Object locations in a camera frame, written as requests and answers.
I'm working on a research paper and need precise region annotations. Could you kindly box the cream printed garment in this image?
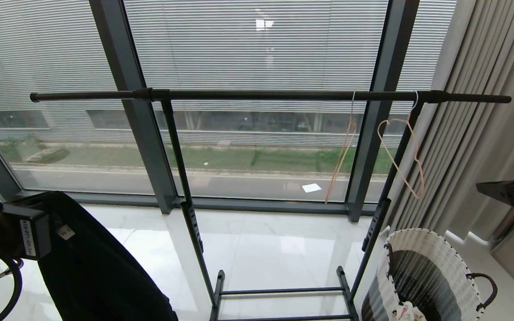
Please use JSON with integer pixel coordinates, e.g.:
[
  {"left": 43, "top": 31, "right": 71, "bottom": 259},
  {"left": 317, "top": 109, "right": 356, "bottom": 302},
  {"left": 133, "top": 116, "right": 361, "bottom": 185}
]
[{"left": 391, "top": 301, "right": 428, "bottom": 321}]

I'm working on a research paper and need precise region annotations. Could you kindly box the black garment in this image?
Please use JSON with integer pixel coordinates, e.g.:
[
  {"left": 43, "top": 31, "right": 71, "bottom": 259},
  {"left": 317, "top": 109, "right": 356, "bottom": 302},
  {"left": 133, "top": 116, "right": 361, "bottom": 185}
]
[{"left": 16, "top": 191, "right": 179, "bottom": 321}]

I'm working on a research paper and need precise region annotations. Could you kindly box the black clothes rack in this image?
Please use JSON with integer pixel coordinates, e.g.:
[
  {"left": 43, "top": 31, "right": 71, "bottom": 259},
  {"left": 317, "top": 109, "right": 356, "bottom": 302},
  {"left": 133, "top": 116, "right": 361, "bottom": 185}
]
[{"left": 29, "top": 89, "right": 512, "bottom": 321}]

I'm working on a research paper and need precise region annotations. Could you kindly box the white laundry basket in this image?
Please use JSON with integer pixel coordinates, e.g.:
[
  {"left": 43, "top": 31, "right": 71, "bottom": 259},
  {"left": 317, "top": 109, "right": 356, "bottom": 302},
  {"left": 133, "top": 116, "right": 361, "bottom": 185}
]
[{"left": 361, "top": 228, "right": 498, "bottom": 321}]

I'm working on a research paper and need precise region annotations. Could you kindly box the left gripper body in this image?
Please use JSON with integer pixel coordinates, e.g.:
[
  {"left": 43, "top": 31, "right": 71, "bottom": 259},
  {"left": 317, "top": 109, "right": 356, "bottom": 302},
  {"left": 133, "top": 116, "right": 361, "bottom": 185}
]
[{"left": 0, "top": 198, "right": 53, "bottom": 272}]

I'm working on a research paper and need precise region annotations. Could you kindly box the window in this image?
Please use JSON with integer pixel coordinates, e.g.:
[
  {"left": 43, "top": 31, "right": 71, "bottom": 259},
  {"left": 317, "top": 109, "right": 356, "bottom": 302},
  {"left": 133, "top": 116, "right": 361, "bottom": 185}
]
[{"left": 0, "top": 0, "right": 458, "bottom": 223}]

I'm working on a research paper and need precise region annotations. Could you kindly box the beige curtain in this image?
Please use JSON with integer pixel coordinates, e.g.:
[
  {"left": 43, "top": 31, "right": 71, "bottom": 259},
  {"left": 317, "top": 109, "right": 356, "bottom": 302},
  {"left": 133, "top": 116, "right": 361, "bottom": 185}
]
[{"left": 382, "top": 0, "right": 514, "bottom": 251}]

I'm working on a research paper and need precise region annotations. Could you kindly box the pink clothes hanger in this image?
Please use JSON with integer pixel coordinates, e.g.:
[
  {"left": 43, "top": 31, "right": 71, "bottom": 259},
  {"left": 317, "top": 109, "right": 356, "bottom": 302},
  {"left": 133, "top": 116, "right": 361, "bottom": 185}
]
[
  {"left": 377, "top": 91, "right": 426, "bottom": 200},
  {"left": 325, "top": 91, "right": 358, "bottom": 205}
]

